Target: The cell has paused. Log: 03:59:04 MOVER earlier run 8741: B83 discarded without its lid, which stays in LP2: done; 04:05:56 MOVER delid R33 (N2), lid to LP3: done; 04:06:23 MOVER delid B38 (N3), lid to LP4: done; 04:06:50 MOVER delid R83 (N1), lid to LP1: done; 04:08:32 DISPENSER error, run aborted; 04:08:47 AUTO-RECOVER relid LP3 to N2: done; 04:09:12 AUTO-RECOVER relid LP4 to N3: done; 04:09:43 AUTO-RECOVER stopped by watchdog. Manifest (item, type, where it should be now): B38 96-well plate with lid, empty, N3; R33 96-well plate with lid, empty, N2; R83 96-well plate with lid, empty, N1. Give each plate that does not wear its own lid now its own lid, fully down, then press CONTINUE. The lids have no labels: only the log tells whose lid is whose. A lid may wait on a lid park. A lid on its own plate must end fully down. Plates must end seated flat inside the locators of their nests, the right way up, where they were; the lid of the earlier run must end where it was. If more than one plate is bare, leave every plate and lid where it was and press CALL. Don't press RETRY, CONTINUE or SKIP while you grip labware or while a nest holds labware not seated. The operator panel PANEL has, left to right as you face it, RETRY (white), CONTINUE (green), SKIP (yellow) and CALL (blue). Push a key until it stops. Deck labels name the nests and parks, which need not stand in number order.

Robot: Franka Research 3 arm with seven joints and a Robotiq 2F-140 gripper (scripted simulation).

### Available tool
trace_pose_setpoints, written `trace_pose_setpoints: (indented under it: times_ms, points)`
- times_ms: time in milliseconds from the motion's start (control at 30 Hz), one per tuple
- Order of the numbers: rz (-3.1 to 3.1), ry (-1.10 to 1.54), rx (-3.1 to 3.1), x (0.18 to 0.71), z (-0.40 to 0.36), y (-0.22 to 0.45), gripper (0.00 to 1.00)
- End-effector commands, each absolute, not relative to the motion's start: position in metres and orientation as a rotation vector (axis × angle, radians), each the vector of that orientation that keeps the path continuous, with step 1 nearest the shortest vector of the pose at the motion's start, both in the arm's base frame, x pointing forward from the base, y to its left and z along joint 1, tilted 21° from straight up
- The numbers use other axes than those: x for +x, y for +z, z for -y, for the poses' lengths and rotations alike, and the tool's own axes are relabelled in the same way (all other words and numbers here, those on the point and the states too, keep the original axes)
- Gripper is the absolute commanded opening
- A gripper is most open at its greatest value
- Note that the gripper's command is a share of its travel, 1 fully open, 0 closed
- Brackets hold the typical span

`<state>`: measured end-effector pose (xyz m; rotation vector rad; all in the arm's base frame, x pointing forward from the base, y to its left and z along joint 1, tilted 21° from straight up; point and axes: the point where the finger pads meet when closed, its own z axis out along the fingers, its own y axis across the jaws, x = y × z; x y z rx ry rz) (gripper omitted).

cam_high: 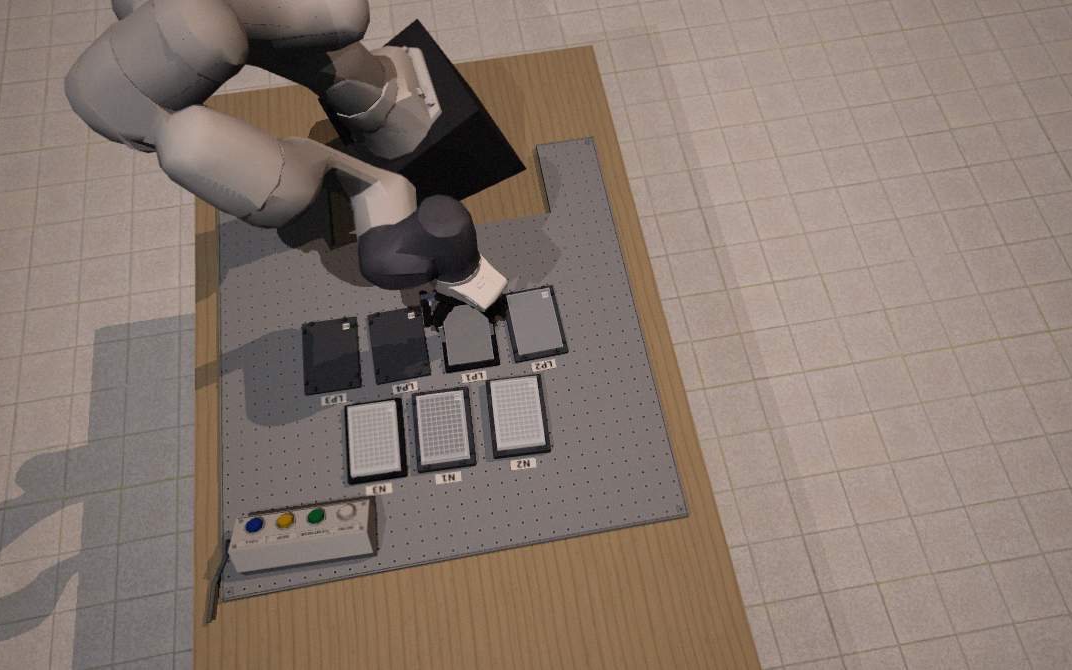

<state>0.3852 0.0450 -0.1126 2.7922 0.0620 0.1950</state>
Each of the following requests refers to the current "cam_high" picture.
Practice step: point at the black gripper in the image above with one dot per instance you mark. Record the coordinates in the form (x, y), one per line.
(446, 305)

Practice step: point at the grey button panel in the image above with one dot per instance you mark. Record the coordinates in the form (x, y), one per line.
(299, 538)

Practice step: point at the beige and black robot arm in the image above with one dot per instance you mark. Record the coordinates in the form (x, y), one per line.
(144, 80)

